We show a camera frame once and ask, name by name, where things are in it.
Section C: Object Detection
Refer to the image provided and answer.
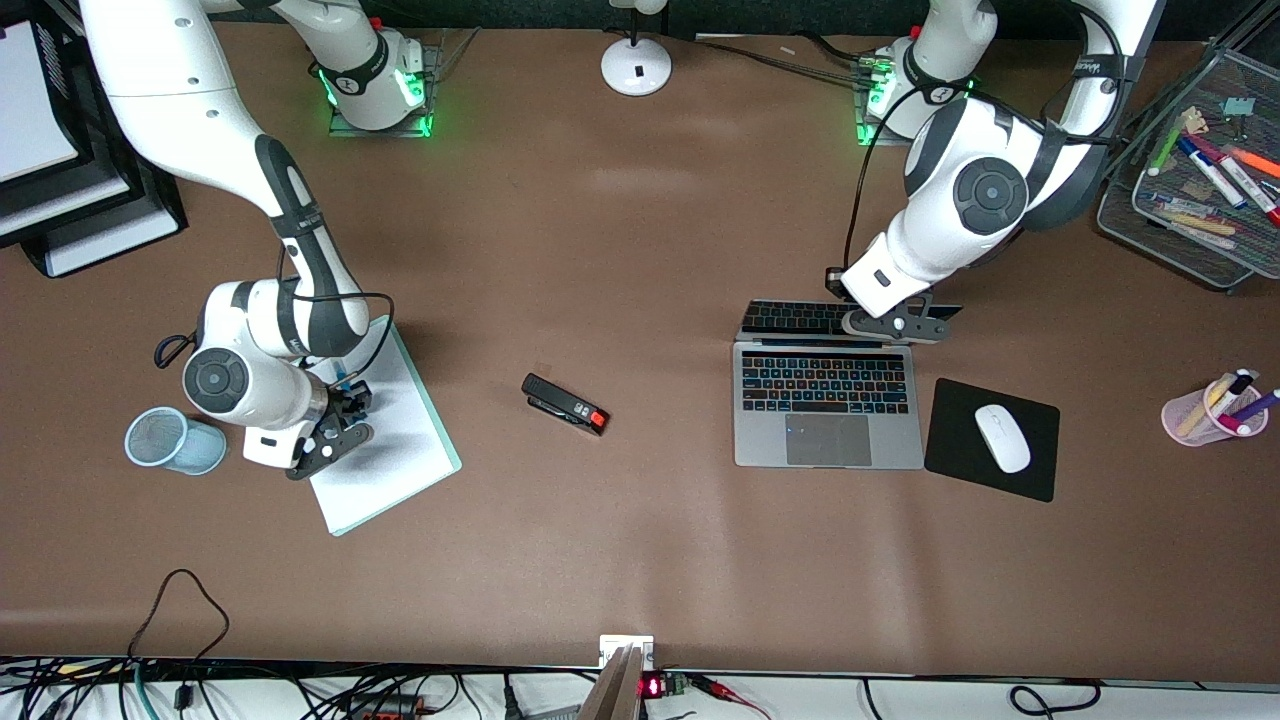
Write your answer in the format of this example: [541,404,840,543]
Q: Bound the silver laptop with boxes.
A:
[733,298,963,470]

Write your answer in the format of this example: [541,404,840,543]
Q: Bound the green marker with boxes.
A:
[1147,113,1188,178]

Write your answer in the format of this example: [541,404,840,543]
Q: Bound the dark blue capped marker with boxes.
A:
[1177,135,1247,210]

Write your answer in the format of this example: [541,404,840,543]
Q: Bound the white marker with black cap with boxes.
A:
[1205,369,1260,421]

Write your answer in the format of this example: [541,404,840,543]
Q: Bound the red capped marker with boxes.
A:
[1190,135,1280,228]

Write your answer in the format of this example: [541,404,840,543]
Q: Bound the orange marker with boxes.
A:
[1228,145,1280,182]

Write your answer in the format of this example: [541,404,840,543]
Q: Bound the white paper sheet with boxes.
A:
[305,322,456,533]

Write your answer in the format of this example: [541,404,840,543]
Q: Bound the teal clipboard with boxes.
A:
[305,314,463,538]

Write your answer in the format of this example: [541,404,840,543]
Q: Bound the blue mesh pen cup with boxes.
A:
[125,406,247,476]

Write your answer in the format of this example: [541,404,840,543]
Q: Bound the black stapler with red tip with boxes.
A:
[521,373,610,437]

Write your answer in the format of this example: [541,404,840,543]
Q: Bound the black mouse pad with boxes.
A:
[923,377,1061,504]

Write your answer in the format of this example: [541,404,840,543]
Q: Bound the white computer mouse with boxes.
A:
[975,404,1032,474]

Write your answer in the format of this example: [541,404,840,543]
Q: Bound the white round stand base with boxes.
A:
[600,0,673,97]

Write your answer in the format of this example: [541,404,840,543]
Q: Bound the black stacked paper tray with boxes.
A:
[0,0,189,279]

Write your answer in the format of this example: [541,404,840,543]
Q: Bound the yellow highlighter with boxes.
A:
[1150,195,1243,238]

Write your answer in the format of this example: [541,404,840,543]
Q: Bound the pink mesh pen cup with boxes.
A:
[1162,378,1269,447]

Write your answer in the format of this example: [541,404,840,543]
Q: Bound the yellow pen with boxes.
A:
[1178,380,1236,437]

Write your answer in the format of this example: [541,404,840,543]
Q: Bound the purple pen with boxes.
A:
[1235,388,1280,436]

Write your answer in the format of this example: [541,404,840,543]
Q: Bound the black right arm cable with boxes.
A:
[277,245,397,379]

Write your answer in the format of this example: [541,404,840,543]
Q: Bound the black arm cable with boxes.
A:
[844,0,1129,273]
[277,245,397,379]

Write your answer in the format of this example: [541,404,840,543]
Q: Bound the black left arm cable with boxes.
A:
[844,0,1129,273]

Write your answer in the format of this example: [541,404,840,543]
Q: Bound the black cables behind arm base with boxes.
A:
[690,33,886,89]

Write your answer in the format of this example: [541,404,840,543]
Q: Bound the thin black looped cable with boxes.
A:
[128,569,231,663]

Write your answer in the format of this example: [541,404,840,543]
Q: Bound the black wire mesh tray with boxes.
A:
[1096,42,1280,293]

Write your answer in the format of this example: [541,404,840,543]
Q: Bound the red wire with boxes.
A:
[690,675,773,720]

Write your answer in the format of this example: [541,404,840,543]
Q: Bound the black coiled cable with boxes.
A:
[1008,680,1103,719]

